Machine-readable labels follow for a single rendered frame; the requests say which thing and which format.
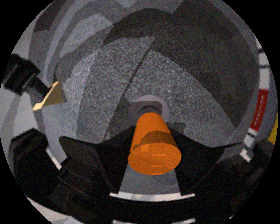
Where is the orange knob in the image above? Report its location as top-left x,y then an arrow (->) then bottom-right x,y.
129,113 -> 181,176

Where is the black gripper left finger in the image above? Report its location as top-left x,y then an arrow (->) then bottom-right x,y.
59,126 -> 136,194

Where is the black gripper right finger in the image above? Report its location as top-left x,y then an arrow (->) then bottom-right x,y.
167,127 -> 245,196

